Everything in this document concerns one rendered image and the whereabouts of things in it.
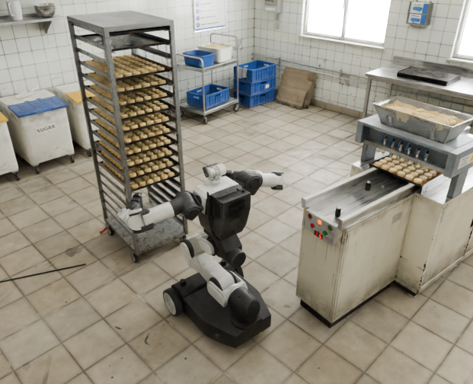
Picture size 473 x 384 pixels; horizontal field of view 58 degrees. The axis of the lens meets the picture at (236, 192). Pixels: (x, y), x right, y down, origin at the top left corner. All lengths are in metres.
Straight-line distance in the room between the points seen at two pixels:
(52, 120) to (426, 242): 3.95
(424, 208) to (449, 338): 0.87
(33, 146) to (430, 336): 4.22
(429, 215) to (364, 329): 0.87
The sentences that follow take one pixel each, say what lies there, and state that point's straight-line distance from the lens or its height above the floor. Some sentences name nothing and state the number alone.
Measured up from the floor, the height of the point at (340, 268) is 0.55.
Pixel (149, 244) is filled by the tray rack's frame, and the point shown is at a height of 0.15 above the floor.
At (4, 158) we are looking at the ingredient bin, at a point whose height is 0.31.
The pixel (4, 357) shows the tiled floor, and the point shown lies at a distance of 3.21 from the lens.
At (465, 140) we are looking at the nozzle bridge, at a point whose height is 1.18.
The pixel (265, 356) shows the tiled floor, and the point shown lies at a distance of 2.87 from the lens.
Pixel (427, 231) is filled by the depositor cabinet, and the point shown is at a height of 0.61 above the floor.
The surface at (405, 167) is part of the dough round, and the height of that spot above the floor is 0.91.
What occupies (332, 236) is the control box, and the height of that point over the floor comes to 0.76.
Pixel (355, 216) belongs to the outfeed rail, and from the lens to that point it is 2.54.
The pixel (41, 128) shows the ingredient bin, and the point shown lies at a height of 0.52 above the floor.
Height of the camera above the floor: 2.22
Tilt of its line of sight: 30 degrees down
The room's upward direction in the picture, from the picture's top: straight up
